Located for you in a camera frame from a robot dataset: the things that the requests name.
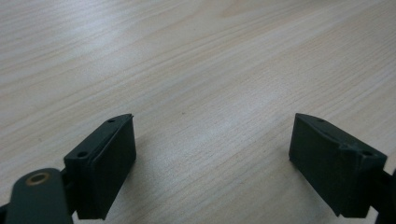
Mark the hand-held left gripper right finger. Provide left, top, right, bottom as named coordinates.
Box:
left=288, top=112, right=388, bottom=218

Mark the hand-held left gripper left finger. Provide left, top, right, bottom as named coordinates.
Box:
left=64, top=113, right=137, bottom=220

